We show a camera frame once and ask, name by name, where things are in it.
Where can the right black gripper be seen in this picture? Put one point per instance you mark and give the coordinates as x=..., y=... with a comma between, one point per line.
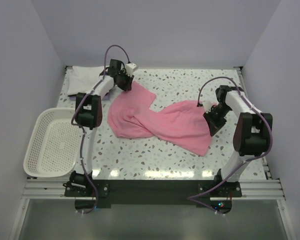
x=214, y=120

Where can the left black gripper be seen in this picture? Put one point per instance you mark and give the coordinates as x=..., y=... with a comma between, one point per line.
x=125, y=81

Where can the pink t shirt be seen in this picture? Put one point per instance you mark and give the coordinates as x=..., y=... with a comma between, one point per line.
x=181, y=123

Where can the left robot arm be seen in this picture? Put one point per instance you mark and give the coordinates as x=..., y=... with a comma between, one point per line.
x=88, y=113

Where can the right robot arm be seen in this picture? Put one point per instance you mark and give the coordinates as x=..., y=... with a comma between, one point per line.
x=252, y=137

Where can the folded purple t shirt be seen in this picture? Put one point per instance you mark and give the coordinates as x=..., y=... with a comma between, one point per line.
x=105, y=98

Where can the folded white t shirt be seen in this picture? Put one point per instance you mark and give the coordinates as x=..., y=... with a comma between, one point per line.
x=83, y=79

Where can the white perforated plastic basket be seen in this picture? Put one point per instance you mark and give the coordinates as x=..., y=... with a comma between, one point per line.
x=53, y=146

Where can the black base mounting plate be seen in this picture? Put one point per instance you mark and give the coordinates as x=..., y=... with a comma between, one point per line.
x=107, y=193

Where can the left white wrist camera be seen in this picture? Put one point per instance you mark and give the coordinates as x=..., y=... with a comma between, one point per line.
x=130, y=68

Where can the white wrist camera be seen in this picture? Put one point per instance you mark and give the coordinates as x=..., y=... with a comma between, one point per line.
x=130, y=68
x=206, y=104

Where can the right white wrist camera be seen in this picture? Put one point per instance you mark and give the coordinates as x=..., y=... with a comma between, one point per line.
x=206, y=104

